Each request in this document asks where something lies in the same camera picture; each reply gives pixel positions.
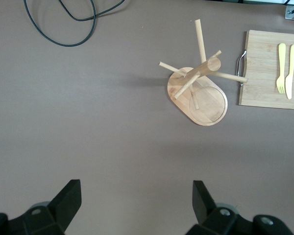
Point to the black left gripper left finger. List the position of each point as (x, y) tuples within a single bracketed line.
[(61, 208)]

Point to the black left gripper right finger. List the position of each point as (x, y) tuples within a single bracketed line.
[(205, 210)]

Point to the wooden cup rack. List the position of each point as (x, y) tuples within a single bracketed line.
[(208, 107)]

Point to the bamboo cutting board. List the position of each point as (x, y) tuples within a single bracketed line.
[(259, 80)]

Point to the yellow plastic knife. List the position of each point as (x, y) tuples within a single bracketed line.
[(289, 83)]

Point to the yellow plastic fork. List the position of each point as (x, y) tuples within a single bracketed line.
[(281, 63)]

